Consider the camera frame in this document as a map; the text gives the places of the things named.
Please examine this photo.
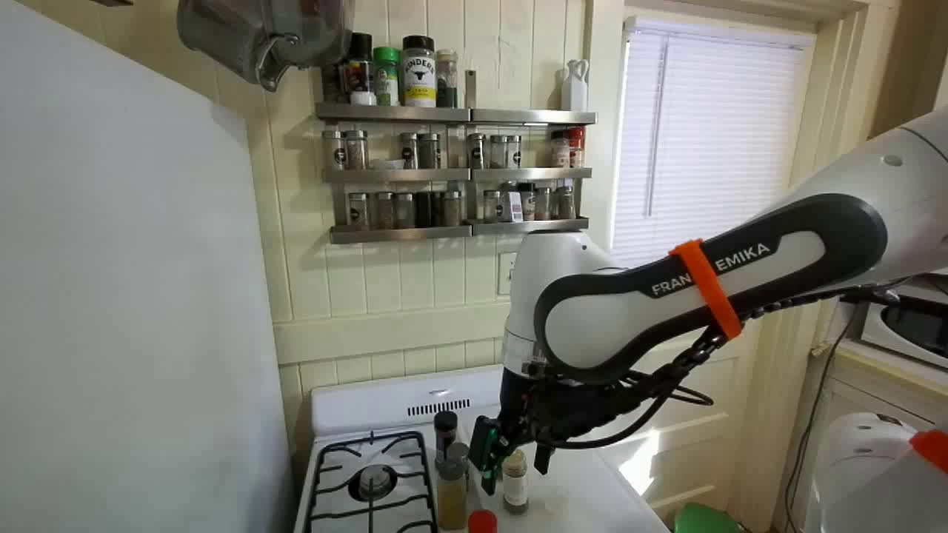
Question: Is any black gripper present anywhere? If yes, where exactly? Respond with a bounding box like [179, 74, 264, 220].
[468, 363, 566, 498]

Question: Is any yellow spice bottle grey lid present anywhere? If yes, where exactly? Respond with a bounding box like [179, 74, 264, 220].
[436, 439, 474, 533]

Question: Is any black lid spice bottle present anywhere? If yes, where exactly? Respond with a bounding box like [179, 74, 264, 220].
[431, 408, 462, 459]

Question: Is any white stove cover board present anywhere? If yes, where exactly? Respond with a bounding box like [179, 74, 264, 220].
[456, 399, 674, 533]

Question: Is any white gas stove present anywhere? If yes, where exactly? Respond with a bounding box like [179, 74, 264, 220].
[290, 357, 674, 533]

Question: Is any small dark bottle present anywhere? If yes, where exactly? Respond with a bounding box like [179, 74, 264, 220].
[436, 49, 462, 109]

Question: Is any green lid bottle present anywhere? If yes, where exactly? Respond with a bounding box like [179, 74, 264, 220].
[369, 45, 401, 109]

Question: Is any dark sauce bottle black cap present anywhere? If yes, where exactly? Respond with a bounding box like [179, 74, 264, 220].
[339, 29, 381, 109]

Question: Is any round gas burner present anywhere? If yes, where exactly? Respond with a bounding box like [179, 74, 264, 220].
[348, 462, 400, 504]

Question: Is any black burner grate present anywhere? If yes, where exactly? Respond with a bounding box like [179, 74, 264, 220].
[298, 427, 441, 533]

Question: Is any green stool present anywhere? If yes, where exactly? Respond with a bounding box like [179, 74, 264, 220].
[673, 499, 748, 533]

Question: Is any cream panelled door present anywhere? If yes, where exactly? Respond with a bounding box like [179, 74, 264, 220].
[609, 323, 794, 519]

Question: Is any dark content spice jar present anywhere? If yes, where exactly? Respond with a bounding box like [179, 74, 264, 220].
[412, 188, 443, 230]

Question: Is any white window blind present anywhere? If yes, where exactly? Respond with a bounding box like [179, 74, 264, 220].
[604, 12, 821, 271]

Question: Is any white shaker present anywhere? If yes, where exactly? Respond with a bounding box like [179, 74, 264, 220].
[566, 57, 594, 113]

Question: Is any large jar white label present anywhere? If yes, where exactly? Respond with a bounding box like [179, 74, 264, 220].
[397, 32, 441, 109]

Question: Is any white microwave oven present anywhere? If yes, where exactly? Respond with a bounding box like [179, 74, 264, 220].
[855, 277, 948, 375]

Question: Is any white refrigerator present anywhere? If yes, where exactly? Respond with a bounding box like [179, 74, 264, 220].
[0, 0, 295, 533]

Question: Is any steel hanging pan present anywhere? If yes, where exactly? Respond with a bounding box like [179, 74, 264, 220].
[292, 0, 354, 72]

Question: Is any white wall outlet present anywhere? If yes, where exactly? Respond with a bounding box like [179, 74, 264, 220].
[495, 251, 518, 298]

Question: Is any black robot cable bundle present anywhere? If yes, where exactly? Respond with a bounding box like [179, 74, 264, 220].
[545, 323, 729, 452]

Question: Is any short orange velcro strap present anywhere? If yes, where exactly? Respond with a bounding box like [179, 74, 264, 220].
[668, 236, 745, 341]

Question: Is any steel wall spice rack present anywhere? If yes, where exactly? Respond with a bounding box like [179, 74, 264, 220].
[314, 100, 598, 246]

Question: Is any long orange velcro strap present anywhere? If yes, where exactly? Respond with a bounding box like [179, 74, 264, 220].
[905, 427, 948, 476]

